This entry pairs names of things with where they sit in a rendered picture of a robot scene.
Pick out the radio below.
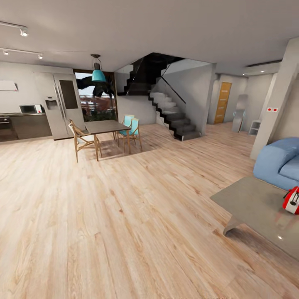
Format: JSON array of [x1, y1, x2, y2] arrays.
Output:
[[283, 186, 299, 215]]

